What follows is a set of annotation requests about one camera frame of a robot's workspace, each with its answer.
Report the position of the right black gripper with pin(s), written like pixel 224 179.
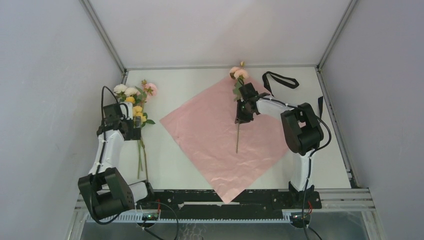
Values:
pixel 240 116

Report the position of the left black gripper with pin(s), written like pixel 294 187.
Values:
pixel 135 133

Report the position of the yellow fake flower stem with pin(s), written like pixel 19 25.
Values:
pixel 141 119

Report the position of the white fake flower stem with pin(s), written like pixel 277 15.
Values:
pixel 122 91

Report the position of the black ribbon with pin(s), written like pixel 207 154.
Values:
pixel 289 82

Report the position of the pink bud fake flower stem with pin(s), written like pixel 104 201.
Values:
pixel 146 91

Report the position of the purple pink wrapping paper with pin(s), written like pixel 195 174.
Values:
pixel 223 156

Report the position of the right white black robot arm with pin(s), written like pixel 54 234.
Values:
pixel 302 129

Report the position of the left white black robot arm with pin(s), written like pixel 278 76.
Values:
pixel 104 190

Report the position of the left green circuit board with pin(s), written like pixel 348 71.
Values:
pixel 150 217

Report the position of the right circuit board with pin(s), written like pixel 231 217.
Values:
pixel 299 218

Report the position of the white slotted cable duct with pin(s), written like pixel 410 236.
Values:
pixel 136 217

